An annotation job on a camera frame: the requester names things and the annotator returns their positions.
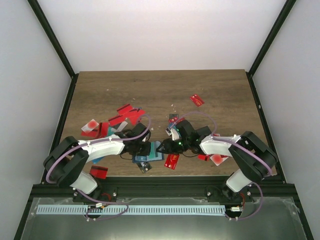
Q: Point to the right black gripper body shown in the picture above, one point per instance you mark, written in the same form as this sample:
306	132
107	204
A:
175	149

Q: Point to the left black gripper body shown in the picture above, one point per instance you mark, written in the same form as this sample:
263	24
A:
141	151

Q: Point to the navy blue card holder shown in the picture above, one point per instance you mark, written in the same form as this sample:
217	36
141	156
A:
153	156

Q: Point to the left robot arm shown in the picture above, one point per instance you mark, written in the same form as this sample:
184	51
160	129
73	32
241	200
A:
64	165

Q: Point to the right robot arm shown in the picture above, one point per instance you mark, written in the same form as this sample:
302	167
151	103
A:
253	157

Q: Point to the red VIP card centre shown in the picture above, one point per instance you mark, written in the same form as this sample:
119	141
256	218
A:
171	161

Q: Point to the black card upper centre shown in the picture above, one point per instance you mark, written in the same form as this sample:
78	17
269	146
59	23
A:
173	117

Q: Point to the white card red print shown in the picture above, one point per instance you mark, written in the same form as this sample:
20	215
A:
119	127

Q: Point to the black card right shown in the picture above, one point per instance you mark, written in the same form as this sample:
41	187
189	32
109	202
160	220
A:
204	131

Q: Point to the red striped card top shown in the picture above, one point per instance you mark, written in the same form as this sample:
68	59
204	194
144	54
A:
123	110

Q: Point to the red card front left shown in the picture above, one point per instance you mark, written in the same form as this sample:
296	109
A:
98	172

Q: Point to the white red dot card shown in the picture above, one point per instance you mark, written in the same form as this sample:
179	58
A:
218	159
90	126

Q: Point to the white red dot card left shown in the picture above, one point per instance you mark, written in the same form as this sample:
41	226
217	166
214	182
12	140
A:
90	126

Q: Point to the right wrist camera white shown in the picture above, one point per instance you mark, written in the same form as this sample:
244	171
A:
173	133

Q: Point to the white slotted cable duct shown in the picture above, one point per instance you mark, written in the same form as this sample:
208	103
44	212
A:
199	210

